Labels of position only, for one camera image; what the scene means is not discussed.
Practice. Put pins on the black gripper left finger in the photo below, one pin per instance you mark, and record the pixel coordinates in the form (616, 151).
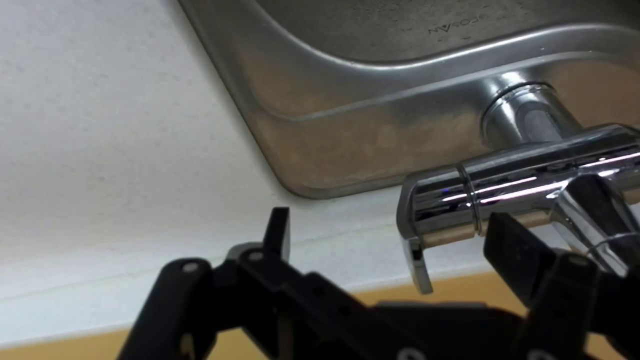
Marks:
(267, 292)

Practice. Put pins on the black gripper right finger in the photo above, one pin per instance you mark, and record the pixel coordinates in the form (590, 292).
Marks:
(566, 300)

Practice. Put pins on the chrome gooseneck faucet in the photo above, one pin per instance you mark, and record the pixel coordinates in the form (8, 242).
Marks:
(527, 121)

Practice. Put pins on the stainless steel sink basin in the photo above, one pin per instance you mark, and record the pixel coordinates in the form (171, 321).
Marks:
(333, 101)

